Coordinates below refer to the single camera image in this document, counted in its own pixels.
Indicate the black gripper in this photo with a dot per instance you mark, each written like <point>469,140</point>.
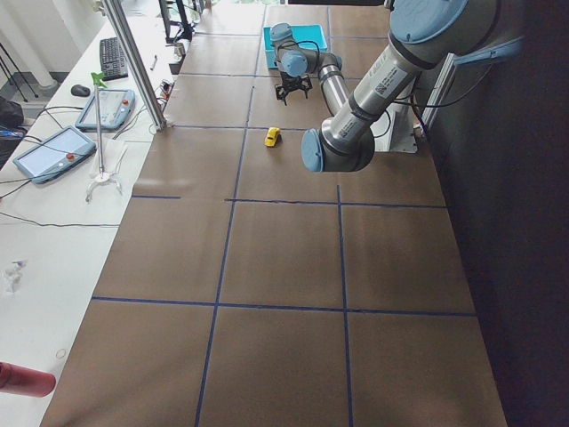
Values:
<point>292,82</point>

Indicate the yellow beetle toy car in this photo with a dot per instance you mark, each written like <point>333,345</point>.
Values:
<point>272,137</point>

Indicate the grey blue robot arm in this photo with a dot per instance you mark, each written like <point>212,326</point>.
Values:
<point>421,34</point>

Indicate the blue plastic bin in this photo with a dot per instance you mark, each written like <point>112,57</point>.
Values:
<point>306,36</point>

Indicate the small metal cup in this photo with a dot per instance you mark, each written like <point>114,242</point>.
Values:
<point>179,50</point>

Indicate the far teach pendant tablet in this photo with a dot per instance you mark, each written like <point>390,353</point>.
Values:
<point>115,107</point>

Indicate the teach pendant tablet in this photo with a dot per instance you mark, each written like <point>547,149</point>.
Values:
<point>55,156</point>
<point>115,107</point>

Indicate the black keyboard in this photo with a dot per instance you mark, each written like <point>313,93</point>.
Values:
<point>112,60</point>

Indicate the green white reacher grabber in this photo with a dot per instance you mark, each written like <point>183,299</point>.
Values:
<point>103,177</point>

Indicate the black computer mouse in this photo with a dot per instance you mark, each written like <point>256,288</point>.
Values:
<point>80,91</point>

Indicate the near teach pendant tablet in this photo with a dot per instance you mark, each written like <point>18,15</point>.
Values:
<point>55,156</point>

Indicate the crumpled white paper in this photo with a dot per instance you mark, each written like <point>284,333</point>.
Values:
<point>13,276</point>

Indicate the red cylinder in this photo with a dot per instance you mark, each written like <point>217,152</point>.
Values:
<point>25,381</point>

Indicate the aluminium frame post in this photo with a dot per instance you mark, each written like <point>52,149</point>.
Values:
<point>119,23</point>

